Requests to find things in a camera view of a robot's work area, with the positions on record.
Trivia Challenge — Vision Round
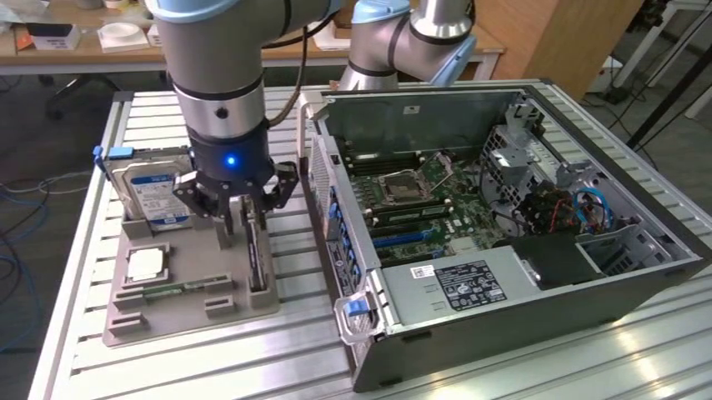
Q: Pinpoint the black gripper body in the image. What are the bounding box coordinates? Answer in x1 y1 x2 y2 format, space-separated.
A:
186 122 276 188

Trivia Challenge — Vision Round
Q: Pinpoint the black Nvidia graphics card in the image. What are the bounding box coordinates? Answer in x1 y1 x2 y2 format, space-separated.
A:
239 195 270 293

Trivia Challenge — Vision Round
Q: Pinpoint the hard disk with blue carrier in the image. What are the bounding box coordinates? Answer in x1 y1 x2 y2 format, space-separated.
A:
94 143 197 233

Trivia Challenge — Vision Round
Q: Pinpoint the silver CPU chip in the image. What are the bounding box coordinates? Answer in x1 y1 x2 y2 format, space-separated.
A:
126 245 171 283

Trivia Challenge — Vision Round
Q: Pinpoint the CPU socket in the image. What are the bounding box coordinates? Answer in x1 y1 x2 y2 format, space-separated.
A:
377 170 428 205

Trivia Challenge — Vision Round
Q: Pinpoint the green RAM stick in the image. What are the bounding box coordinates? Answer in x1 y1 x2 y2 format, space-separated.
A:
143 279 210 298

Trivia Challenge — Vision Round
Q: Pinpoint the black labelled RAM stick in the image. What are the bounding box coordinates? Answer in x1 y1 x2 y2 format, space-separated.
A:
370 198 453 224

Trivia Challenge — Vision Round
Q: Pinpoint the blue expansion slot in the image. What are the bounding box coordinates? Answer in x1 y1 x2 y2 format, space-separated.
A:
376 231 441 251

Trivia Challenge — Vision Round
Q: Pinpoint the metal socket cover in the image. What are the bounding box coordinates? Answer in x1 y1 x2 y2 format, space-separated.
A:
416 152 456 184

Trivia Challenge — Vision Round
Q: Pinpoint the grey parts rack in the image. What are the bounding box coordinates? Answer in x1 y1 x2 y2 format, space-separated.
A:
103 195 284 348

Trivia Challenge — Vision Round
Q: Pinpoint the blue case latch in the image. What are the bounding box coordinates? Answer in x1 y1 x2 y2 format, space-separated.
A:
344 297 372 318

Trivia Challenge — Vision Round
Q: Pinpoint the green motherboard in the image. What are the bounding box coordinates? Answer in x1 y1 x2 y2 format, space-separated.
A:
338 145 503 268

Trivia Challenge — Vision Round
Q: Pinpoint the black office chair base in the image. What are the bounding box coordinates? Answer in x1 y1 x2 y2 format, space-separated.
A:
38 73 122 121

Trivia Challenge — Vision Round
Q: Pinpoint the white box with round insert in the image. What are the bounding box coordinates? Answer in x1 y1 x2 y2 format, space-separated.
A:
97 22 150 54

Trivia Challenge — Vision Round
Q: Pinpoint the grey power supply unit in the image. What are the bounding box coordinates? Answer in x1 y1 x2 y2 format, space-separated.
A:
381 245 541 326

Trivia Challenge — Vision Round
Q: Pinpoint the wooden desk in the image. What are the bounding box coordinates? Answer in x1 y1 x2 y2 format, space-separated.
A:
0 0 508 91

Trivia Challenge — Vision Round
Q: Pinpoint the perforated metal disk bay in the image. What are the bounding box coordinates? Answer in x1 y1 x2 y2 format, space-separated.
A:
479 102 591 209

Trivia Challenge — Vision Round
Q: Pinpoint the white box with black lid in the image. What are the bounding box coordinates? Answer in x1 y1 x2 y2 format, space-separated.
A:
27 22 83 52

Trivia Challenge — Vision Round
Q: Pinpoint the black plastic shroud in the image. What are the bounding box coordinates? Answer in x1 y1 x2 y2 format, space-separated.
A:
511 232 608 288

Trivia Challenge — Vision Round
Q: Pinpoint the clear plastic bag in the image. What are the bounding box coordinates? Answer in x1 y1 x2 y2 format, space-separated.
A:
0 0 51 34

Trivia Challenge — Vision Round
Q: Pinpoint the black open PC case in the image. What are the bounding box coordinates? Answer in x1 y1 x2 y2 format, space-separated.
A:
297 81 712 395

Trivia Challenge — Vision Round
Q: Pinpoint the wooden cabinet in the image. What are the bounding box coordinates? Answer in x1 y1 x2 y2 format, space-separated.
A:
477 0 650 101

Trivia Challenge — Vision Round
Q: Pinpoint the black tripod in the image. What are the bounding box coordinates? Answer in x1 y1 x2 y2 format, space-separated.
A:
626 0 712 149

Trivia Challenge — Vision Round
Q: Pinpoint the grey floor cable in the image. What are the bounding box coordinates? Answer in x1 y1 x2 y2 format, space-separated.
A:
0 169 94 197

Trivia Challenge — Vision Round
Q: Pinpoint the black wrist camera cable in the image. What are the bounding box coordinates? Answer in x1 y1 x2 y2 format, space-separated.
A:
261 0 342 126

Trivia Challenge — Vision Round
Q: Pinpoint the blue floor cable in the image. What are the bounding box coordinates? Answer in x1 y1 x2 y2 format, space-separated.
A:
0 182 46 355

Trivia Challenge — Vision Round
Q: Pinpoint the metal case handle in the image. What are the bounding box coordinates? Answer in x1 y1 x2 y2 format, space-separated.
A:
332 287 386 346

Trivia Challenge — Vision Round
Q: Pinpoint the black red yellow wire bundle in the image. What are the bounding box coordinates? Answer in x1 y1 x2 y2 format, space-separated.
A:
523 187 580 234

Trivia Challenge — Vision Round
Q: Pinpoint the blue data wire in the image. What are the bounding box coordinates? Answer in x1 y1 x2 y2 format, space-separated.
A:
575 186 615 234

